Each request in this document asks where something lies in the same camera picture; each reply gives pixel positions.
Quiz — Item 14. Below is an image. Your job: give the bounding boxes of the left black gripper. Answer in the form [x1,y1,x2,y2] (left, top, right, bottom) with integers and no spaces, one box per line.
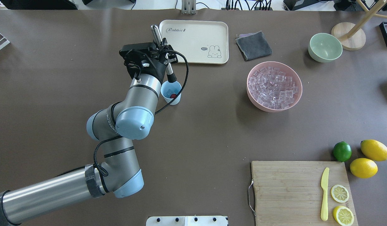
[119,42,176,83]

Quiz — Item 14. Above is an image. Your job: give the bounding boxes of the steel muddler black tip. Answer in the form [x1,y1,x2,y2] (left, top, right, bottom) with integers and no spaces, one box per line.
[151,24,178,83]

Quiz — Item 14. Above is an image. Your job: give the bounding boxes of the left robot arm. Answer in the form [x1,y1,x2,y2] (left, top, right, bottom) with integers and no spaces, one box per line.
[0,39,178,226]

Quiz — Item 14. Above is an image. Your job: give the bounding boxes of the light blue cup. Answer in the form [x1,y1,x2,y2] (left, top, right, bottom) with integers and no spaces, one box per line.
[160,81,182,103]

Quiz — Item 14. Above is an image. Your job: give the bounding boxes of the pink bowl of ice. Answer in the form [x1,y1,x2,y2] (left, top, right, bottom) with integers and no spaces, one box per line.
[246,61,303,112]

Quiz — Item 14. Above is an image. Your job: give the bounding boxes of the cream rabbit tray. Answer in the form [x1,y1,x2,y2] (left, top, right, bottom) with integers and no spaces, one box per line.
[159,20,229,64]

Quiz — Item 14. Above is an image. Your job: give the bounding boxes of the grey folded cloth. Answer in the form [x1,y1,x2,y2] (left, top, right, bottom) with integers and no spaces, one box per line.
[235,30,272,61]

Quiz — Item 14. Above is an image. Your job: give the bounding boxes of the mint green bowl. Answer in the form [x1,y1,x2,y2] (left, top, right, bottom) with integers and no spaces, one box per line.
[308,33,343,63]

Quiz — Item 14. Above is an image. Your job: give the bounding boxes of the wooden cutting board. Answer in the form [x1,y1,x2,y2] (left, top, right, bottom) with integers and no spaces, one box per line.
[251,161,350,226]

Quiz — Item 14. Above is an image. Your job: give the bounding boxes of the green lime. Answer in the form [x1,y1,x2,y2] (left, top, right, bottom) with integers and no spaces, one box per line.
[333,141,352,162]

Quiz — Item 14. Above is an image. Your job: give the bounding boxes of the lemon slice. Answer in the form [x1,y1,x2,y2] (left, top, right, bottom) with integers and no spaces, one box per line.
[330,184,350,203]
[333,206,355,226]

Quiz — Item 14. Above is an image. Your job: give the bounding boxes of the yellow plastic knife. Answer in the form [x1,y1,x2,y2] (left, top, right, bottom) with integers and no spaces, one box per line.
[320,167,330,221]

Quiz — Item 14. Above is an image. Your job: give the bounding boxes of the yellow lemon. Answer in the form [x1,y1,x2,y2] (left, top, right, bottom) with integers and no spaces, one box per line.
[360,140,387,161]
[350,158,378,179]

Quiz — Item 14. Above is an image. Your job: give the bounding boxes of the aluminium frame post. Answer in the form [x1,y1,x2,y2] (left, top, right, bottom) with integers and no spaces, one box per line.
[181,0,197,15]

